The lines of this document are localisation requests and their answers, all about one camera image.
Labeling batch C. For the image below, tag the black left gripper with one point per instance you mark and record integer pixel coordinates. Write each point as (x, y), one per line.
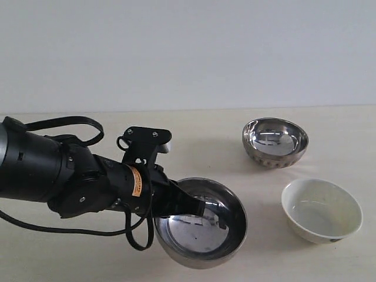
(140, 189)

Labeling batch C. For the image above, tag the smooth steel bowl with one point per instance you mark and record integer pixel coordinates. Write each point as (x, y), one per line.
(211, 239)

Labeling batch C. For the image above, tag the ribbed steel bowl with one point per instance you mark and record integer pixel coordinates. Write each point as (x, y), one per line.
(273, 142)

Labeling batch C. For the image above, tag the white ceramic bowl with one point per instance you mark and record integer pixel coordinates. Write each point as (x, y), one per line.
(320, 212)

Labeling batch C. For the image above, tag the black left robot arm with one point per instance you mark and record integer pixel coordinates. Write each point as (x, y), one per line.
(50, 162)

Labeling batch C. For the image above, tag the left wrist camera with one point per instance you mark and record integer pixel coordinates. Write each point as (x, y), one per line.
(143, 143)

